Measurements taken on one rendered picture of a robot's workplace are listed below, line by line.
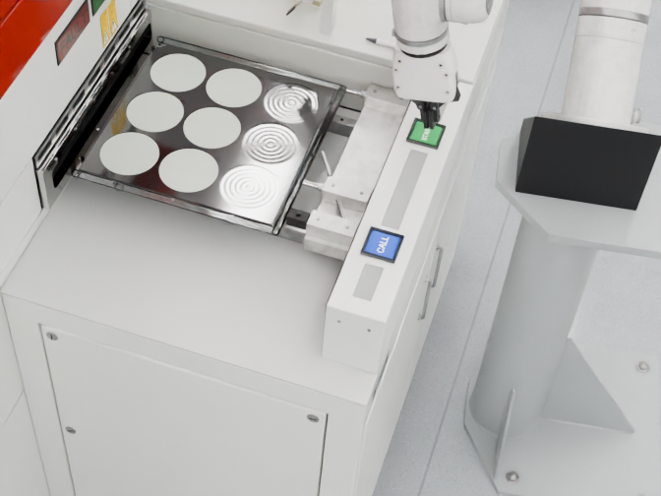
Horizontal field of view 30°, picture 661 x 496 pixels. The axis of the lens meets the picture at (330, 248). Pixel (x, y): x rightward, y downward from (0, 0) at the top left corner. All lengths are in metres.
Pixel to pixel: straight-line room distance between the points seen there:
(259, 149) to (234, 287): 0.26
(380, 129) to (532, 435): 0.97
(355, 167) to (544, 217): 0.35
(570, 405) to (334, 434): 0.97
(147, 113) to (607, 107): 0.79
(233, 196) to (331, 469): 0.49
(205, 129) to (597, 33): 0.69
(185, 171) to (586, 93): 0.69
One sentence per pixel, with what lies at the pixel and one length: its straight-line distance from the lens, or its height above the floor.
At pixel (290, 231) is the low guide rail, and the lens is 2.09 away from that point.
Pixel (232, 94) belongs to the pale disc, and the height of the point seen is 0.90.
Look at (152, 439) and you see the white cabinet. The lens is 2.26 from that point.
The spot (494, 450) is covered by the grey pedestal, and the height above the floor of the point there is 0.01.
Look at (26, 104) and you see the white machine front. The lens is 1.97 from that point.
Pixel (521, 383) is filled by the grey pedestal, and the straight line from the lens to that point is 2.69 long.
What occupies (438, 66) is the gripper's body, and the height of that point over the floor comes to 1.14.
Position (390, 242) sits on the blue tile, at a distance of 1.93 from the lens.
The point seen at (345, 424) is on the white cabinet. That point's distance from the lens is 1.99.
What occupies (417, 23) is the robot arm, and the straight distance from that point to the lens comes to 1.90.
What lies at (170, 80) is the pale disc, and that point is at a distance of 2.26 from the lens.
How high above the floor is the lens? 2.44
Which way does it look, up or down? 51 degrees down
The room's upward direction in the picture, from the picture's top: 5 degrees clockwise
